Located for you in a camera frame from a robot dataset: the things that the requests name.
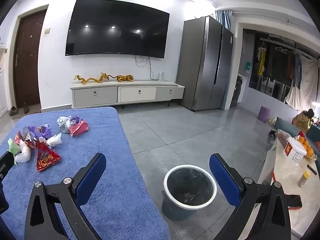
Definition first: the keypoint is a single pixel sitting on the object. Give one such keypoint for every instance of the black remote control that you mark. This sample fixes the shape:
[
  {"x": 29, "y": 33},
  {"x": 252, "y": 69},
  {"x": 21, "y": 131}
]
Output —
[{"x": 312, "y": 169}]

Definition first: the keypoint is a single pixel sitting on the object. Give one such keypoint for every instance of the small white plastic bag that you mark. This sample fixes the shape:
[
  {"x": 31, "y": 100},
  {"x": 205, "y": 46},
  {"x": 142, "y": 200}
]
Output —
[{"x": 55, "y": 140}]

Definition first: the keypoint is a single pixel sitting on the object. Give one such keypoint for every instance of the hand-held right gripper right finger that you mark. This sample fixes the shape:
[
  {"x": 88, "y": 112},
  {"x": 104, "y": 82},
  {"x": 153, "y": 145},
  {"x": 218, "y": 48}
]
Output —
[{"x": 225, "y": 180}]

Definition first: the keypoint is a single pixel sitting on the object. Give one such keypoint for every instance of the dark washing machine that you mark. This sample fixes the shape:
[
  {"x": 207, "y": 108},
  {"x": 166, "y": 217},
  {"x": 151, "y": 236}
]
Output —
[{"x": 237, "y": 92}]

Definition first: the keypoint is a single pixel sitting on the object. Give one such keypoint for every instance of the hanging yellow garment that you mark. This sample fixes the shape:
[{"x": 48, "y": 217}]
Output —
[{"x": 261, "y": 62}]

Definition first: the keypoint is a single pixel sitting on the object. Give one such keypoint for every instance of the white basket red label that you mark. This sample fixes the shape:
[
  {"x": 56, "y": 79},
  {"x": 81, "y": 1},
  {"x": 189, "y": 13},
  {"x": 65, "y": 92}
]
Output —
[{"x": 295, "y": 152}]

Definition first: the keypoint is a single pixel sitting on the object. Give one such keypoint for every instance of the blue curtain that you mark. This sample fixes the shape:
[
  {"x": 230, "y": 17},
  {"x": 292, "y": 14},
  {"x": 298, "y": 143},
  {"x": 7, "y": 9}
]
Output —
[{"x": 223, "y": 18}]

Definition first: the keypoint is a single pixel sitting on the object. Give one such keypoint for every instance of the dark shoe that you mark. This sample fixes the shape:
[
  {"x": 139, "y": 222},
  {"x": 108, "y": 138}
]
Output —
[
  {"x": 13, "y": 111},
  {"x": 25, "y": 108}
]

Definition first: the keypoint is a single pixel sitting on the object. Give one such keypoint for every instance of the grey double-door refrigerator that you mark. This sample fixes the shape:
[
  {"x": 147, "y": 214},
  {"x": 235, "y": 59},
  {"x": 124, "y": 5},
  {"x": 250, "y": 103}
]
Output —
[{"x": 202, "y": 65}]

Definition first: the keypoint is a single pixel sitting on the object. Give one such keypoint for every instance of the white wall cabinets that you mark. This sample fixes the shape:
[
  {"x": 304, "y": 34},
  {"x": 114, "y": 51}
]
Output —
[{"x": 3, "y": 85}]

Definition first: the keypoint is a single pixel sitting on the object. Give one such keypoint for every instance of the hanging white sheet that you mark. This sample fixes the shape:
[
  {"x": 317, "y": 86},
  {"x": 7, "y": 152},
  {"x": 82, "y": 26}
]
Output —
[{"x": 306, "y": 85}]

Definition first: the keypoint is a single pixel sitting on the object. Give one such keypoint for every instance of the white grey television cabinet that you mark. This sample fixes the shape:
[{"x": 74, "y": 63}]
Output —
[{"x": 137, "y": 93}]

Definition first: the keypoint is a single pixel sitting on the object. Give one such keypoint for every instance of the wall light switch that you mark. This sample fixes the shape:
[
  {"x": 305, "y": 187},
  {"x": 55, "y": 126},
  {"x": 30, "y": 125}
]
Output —
[{"x": 47, "y": 30}]

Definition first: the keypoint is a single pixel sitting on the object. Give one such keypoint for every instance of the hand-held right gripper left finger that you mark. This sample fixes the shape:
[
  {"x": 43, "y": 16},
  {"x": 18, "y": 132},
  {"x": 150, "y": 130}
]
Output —
[{"x": 91, "y": 180}]

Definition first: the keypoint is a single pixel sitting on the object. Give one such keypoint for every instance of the gold dragon figurine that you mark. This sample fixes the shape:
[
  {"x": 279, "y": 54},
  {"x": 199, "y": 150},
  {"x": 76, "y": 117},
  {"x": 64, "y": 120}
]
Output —
[{"x": 96, "y": 78}]

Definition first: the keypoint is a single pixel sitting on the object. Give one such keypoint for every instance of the hanging blue denim garment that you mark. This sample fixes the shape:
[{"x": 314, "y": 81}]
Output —
[{"x": 297, "y": 70}]

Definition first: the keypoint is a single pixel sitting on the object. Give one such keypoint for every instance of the red snack bag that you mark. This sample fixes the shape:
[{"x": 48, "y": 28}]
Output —
[{"x": 46, "y": 157}]

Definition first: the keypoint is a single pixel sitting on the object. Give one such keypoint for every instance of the black wall television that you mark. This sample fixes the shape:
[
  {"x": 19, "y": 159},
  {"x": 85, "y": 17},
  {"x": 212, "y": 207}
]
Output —
[{"x": 117, "y": 27}]

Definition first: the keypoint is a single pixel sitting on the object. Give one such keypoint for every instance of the white router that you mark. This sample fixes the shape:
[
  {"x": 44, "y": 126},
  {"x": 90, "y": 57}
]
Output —
[{"x": 160, "y": 76}]

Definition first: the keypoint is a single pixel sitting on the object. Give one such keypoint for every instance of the grey trash bin white rim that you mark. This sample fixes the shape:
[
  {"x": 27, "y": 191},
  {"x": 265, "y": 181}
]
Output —
[{"x": 188, "y": 187}]

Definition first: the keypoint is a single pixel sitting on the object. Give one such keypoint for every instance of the gold tiger figurine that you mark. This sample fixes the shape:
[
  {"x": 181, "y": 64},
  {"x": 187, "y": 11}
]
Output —
[{"x": 123, "y": 78}]

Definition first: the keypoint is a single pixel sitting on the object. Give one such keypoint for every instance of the pink tissue packet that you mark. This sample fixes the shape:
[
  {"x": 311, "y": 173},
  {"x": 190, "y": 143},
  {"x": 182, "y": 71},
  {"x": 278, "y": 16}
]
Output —
[{"x": 78, "y": 128}]

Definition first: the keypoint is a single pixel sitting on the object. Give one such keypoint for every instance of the crumpled clear plastic bag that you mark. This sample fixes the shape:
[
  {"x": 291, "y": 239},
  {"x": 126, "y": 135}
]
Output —
[{"x": 65, "y": 125}]

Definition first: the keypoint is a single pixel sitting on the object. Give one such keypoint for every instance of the blue fluffy mat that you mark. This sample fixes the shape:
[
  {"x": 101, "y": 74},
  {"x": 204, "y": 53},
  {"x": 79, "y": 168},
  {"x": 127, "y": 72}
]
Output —
[{"x": 100, "y": 130}]

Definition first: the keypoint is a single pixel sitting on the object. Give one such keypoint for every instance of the black phone red case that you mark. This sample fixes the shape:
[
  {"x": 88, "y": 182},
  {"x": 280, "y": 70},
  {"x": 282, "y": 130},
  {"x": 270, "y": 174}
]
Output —
[{"x": 293, "y": 201}]

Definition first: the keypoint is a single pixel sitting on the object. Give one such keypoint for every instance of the green paper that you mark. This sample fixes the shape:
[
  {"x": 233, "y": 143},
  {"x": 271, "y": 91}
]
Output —
[{"x": 12, "y": 146}]

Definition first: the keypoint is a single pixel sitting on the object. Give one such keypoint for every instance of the clear red food package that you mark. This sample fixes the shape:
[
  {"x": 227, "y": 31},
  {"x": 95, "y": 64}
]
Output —
[{"x": 283, "y": 137}]

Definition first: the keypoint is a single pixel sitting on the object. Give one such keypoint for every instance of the brown door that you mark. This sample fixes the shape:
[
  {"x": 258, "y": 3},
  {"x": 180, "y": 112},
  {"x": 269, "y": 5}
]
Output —
[{"x": 27, "y": 62}]

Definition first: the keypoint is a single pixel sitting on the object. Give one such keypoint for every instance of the pile of oranges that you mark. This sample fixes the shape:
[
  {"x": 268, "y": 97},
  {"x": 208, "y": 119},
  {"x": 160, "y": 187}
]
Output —
[{"x": 308, "y": 148}]

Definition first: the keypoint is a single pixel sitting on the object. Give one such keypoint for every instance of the yellow cap bottle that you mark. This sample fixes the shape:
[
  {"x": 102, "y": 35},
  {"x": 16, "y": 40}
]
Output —
[{"x": 303, "y": 178}]

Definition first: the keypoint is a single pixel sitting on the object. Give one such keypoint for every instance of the teal sofa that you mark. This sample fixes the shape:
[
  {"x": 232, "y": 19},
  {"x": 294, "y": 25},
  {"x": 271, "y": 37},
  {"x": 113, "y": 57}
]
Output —
[{"x": 285, "y": 125}]

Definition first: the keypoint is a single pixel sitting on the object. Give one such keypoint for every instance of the purple paper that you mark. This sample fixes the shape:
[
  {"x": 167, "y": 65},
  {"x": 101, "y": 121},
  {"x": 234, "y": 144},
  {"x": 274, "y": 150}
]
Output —
[{"x": 41, "y": 132}]

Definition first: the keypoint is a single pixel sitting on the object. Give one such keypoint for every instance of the green hanging bag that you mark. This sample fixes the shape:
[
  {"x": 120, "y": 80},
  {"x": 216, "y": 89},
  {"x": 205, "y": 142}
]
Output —
[{"x": 248, "y": 66}]

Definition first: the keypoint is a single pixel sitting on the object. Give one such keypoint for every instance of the red yellow wrapper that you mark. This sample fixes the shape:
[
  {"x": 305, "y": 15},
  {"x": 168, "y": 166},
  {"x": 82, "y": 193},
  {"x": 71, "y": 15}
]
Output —
[{"x": 20, "y": 137}]

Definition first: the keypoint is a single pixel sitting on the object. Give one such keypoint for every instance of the white counter cabinet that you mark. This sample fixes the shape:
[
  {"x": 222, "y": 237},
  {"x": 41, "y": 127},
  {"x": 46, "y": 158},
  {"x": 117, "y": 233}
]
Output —
[{"x": 277, "y": 170}]

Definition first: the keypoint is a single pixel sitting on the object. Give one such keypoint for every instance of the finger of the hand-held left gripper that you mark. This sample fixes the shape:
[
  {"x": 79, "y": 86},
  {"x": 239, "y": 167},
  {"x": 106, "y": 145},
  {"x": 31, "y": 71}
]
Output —
[{"x": 6, "y": 163}]

